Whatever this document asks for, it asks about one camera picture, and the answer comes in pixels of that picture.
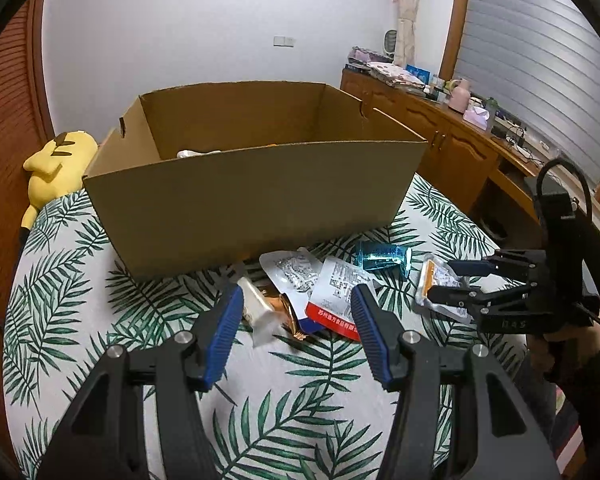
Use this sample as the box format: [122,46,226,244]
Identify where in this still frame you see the white orange snack pouch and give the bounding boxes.
[415,254,474,325]

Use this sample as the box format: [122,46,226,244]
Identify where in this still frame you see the blue foil snack packet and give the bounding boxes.
[354,240,413,278]

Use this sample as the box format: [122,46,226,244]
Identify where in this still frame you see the white red snack pouch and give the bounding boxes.
[306,256,379,341]

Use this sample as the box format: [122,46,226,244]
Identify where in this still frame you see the wooden sideboard cabinet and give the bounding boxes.
[340,67,543,248]

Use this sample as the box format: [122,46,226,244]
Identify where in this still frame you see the white power strip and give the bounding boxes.
[504,136,543,165]

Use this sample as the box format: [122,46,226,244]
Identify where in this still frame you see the pink tissue box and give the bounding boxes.
[463,104,490,131]

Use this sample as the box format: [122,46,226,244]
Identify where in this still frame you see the pink kettle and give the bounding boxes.
[448,78,471,114]

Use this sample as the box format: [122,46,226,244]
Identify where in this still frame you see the palm leaf tablecloth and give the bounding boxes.
[3,174,524,479]

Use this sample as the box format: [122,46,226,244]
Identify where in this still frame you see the white blue snack pouch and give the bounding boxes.
[259,247,323,312]

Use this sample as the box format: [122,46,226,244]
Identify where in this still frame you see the clear plastic snack wrapper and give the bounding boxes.
[237,276,284,348]

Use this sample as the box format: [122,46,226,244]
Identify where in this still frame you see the gold foil snack wrapper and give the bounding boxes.
[260,286,306,341]

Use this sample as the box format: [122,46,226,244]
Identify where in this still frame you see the blue box on cabinet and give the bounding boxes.
[405,64,430,84]

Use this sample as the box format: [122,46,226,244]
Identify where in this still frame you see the grey window blind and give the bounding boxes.
[454,0,600,183]

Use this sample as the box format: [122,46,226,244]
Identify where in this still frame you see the folded floral cloth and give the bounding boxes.
[366,62,425,96]

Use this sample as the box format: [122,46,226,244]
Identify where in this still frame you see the white small fan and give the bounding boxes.
[384,29,398,58]

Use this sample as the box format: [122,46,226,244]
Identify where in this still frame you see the brown cardboard box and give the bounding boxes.
[83,81,426,281]

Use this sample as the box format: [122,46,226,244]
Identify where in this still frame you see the yellow Pikachu plush toy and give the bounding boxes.
[20,130,98,246]

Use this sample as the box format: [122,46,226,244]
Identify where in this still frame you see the white snack bag in box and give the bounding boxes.
[176,150,220,159]

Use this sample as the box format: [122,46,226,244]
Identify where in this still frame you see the beige curtain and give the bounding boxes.
[394,0,420,67]

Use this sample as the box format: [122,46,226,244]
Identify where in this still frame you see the wooden louvered door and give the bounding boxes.
[0,0,54,325]

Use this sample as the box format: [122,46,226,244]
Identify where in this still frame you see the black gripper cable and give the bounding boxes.
[535,157,600,306]

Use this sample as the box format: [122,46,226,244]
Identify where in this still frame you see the white wall switch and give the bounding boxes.
[273,36,296,48]

